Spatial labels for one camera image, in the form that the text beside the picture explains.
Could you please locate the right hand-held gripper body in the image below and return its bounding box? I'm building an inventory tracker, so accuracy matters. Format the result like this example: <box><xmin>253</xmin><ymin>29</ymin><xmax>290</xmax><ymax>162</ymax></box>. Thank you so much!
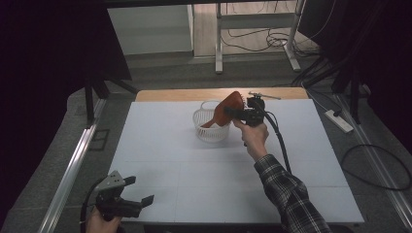
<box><xmin>241</xmin><ymin>96</ymin><xmax>268</xmax><ymax>127</ymax></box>

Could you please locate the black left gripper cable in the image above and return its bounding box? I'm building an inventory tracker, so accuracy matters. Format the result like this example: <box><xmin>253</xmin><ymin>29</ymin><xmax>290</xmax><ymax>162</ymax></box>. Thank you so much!
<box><xmin>80</xmin><ymin>176</ymin><xmax>110</xmax><ymax>233</ymax></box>

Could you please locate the tangle of floor cables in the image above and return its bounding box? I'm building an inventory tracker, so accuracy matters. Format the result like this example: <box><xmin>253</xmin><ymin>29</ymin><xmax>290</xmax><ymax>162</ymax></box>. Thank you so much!
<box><xmin>221</xmin><ymin>27</ymin><xmax>321</xmax><ymax>54</ymax></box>

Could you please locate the silver metal clamp tool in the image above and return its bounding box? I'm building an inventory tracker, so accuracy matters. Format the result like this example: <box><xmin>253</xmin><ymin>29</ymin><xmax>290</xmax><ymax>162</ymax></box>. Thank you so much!
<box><xmin>248</xmin><ymin>90</ymin><xmax>283</xmax><ymax>101</ymax></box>

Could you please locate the black looped floor cable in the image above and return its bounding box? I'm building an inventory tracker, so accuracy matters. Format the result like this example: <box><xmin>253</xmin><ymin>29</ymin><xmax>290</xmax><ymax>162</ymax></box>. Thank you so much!
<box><xmin>339</xmin><ymin>143</ymin><xmax>412</xmax><ymax>192</ymax></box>

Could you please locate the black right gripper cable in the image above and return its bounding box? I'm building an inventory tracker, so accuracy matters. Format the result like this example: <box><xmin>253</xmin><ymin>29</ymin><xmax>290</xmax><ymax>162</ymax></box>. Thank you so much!
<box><xmin>262</xmin><ymin>110</ymin><xmax>292</xmax><ymax>174</ymax></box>

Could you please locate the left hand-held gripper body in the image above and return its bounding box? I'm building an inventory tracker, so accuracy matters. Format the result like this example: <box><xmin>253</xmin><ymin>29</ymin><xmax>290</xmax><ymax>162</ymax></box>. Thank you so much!
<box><xmin>94</xmin><ymin>170</ymin><xmax>143</xmax><ymax>222</ymax></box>

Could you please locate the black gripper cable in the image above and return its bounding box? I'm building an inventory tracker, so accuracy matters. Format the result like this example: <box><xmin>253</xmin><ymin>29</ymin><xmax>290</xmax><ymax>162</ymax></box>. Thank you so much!
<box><xmin>262</xmin><ymin>110</ymin><xmax>292</xmax><ymax>174</ymax></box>
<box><xmin>80</xmin><ymin>176</ymin><xmax>110</xmax><ymax>233</ymax></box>

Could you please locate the white metal desk frame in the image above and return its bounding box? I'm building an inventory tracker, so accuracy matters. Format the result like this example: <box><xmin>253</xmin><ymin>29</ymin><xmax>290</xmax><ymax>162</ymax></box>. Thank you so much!
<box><xmin>215</xmin><ymin>0</ymin><xmax>307</xmax><ymax>75</ymax></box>

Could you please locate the person's right hand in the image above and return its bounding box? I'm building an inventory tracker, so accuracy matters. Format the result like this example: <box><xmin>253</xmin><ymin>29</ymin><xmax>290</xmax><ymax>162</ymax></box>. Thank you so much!
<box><xmin>232</xmin><ymin>119</ymin><xmax>270</xmax><ymax>163</ymax></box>

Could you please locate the white plastic basket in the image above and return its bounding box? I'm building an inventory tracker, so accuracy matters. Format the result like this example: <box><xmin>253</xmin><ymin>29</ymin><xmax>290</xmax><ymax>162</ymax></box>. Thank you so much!
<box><xmin>192</xmin><ymin>99</ymin><xmax>232</xmax><ymax>144</ymax></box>

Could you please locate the white power strip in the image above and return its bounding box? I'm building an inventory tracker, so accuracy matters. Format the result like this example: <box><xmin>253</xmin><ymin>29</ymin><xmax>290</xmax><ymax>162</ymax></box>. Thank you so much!
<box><xmin>324</xmin><ymin>109</ymin><xmax>355</xmax><ymax>134</ymax></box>

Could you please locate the dark floor hatch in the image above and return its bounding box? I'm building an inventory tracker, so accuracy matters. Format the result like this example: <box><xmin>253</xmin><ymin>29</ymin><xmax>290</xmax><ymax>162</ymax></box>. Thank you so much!
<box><xmin>88</xmin><ymin>128</ymin><xmax>111</xmax><ymax>151</ymax></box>

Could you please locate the person's left hand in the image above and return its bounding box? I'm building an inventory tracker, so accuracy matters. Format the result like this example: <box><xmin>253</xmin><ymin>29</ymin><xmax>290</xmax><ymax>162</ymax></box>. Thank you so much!
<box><xmin>85</xmin><ymin>208</ymin><xmax>122</xmax><ymax>233</ymax></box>

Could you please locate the black metal stand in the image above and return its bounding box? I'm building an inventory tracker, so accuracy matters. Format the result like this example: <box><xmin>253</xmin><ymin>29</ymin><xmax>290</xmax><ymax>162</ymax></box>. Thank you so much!
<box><xmin>84</xmin><ymin>75</ymin><xmax>141</xmax><ymax>126</ymax></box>
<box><xmin>331</xmin><ymin>63</ymin><xmax>362</xmax><ymax>126</ymax></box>

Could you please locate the aluminium floor rail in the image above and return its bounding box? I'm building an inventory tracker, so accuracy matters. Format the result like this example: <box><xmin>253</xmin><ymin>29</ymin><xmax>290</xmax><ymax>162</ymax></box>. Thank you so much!
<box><xmin>333</xmin><ymin>92</ymin><xmax>412</xmax><ymax>228</ymax></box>
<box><xmin>37</xmin><ymin>98</ymin><xmax>108</xmax><ymax>233</ymax></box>

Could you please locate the dark curtain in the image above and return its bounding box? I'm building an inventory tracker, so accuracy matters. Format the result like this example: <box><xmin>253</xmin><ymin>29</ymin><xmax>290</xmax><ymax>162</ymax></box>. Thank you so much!
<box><xmin>297</xmin><ymin>0</ymin><xmax>412</xmax><ymax>153</ymax></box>
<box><xmin>0</xmin><ymin>0</ymin><xmax>133</xmax><ymax>227</ymax></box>

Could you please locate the wooden hairbrush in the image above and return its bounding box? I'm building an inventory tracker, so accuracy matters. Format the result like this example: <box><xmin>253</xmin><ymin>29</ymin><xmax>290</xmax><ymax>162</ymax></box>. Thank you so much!
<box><xmin>200</xmin><ymin>90</ymin><xmax>246</xmax><ymax>129</ymax></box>

